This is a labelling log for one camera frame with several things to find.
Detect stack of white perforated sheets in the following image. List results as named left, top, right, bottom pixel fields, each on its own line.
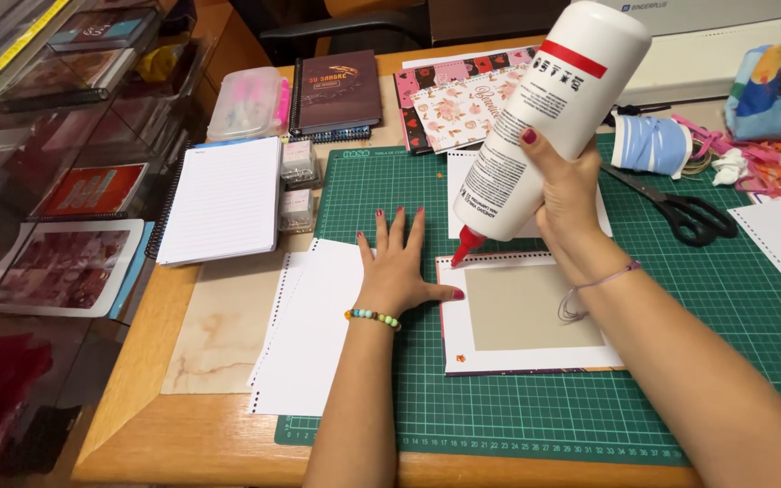
left=247, top=237, right=379, bottom=418

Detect pink patterned notebook cover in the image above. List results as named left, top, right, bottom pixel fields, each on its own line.
left=393, top=46, right=542, bottom=156

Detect blue spiral notebook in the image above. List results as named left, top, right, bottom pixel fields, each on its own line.
left=304, top=125, right=372, bottom=145

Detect colourful fabric bag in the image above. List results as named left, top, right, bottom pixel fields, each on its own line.
left=723, top=43, right=781, bottom=142

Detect white glue bottle red nozzle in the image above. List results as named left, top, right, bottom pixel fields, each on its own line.
left=450, top=0, right=653, bottom=269

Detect pile of coloured elastic bands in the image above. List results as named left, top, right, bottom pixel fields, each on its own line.
left=671, top=114, right=781, bottom=199

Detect green cutting mat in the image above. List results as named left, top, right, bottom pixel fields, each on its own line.
left=274, top=132, right=781, bottom=469

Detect brown spiral notebook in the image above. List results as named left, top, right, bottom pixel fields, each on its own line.
left=288, top=49, right=384, bottom=137

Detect blue striped ribbon roll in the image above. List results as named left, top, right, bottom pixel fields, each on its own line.
left=610, top=113, right=694, bottom=179

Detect marble pattern sheet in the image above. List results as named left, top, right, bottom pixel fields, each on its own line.
left=160, top=252, right=291, bottom=397

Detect white notebook cover grey board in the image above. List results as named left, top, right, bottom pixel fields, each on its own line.
left=435, top=251, right=626, bottom=377

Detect purple string bracelet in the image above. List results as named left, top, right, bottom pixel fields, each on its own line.
left=557, top=260, right=643, bottom=324

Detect person's left hand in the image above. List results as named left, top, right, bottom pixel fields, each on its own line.
left=356, top=206, right=466, bottom=319

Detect white binding machine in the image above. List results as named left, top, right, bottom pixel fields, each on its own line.
left=569, top=0, right=781, bottom=107

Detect black office chair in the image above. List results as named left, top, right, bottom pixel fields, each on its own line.
left=228, top=0, right=433, bottom=66

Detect coloured bead bracelet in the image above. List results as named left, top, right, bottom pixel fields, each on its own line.
left=343, top=308, right=402, bottom=332

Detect clear plastic container pink items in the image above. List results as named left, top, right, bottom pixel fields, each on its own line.
left=205, top=66, right=292, bottom=142

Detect lined spiral notebook block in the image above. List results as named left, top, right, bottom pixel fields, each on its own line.
left=144, top=136, right=283, bottom=267

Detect glass display case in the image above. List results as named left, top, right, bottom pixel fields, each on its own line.
left=0, top=0, right=210, bottom=488

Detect plain white paper sheet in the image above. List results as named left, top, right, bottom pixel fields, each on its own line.
left=446, top=150, right=614, bottom=240

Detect black scissors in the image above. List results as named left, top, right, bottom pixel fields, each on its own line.
left=598, top=161, right=740, bottom=248

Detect white floral notebook cover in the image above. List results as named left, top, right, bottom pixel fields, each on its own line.
left=409, top=66, right=535, bottom=154

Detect person's right hand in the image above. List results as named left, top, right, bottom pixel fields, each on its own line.
left=520, top=128, right=638, bottom=292

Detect small clear plastic box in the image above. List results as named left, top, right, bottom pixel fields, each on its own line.
left=280, top=140, right=321, bottom=188
left=278, top=188, right=317, bottom=234

